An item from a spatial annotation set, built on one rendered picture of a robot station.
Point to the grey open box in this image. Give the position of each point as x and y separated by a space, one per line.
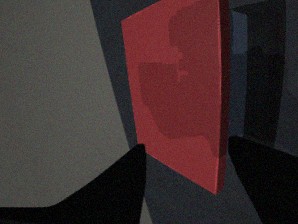
238 74

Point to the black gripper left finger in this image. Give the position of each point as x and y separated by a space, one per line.
114 197

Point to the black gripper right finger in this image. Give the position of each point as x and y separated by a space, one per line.
270 177

